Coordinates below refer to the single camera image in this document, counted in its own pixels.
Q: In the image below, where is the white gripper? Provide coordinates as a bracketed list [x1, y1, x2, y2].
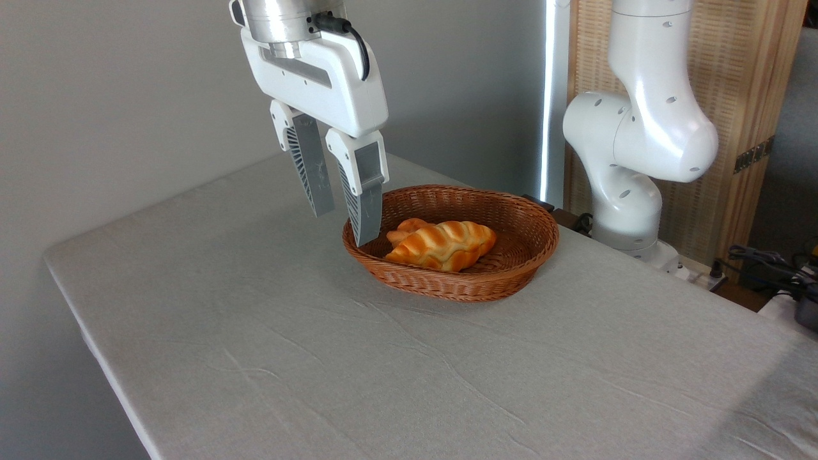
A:
[240, 28, 390, 247]

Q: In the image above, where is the long braided bread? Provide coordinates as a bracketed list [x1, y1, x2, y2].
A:
[383, 220, 498, 273]

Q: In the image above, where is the round bread roll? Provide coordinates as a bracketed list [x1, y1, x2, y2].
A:
[386, 218, 433, 247]

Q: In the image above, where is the brown wicker basket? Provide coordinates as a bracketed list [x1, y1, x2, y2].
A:
[342, 185, 560, 303]

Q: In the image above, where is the grey tablecloth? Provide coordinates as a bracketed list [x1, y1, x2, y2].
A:
[43, 152, 818, 460]

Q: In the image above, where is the white vertical pole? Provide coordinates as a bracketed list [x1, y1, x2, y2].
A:
[539, 0, 571, 209]

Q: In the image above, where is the wooden folding screen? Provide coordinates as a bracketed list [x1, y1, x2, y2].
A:
[565, 0, 810, 269]

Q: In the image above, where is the dark metal screen hinge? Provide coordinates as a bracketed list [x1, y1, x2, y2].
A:
[734, 135, 775, 174]

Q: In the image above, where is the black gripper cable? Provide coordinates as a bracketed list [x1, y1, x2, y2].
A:
[309, 12, 371, 82]

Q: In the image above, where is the black cable bundle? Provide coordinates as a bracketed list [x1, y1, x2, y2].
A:
[713, 245, 818, 289]

